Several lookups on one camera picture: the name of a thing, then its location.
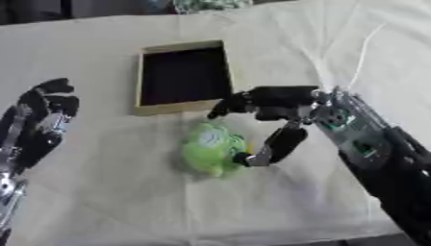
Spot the tan cardboard box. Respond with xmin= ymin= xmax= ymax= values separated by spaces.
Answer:
xmin=133 ymin=39 xmax=236 ymax=117

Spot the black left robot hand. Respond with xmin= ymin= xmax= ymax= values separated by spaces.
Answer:
xmin=0 ymin=77 xmax=81 ymax=176

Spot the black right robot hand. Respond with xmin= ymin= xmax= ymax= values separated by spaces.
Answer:
xmin=205 ymin=85 xmax=323 ymax=168

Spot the green soft toy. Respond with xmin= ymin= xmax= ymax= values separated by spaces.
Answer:
xmin=180 ymin=120 xmax=249 ymax=178

